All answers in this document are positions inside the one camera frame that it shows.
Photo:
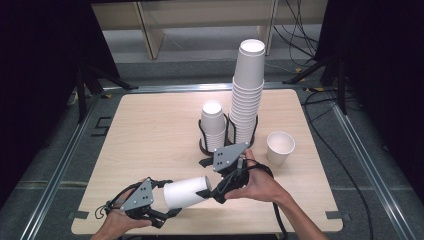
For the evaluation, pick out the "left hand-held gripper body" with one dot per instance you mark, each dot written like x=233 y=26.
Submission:
x=141 y=196

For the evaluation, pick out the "black metal stand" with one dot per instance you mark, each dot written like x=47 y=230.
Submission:
x=341 y=90
x=81 y=93

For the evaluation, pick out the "beige wooden table frame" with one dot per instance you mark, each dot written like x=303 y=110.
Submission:
x=153 y=43

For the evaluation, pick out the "person's right hand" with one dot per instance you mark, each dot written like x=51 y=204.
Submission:
x=261 y=186

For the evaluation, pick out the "dark curtain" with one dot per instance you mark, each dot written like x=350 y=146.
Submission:
x=40 y=83
x=386 y=66

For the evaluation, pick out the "person's left hand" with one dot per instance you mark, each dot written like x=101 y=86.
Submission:
x=118 y=225

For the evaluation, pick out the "short stack of paper cups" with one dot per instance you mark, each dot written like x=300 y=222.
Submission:
x=212 y=120

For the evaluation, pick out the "black double cup holder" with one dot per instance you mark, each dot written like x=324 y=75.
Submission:
x=204 y=150

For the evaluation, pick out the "tall stack of paper cups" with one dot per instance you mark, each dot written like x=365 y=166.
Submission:
x=248 y=73

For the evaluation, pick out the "aluminium floor rail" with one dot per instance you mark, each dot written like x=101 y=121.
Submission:
x=60 y=173
x=373 y=166
x=186 y=87

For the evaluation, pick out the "white paper cup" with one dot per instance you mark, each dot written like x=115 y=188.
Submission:
x=183 y=193
x=280 y=146

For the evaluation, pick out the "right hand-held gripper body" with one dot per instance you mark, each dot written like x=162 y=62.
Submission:
x=228 y=156

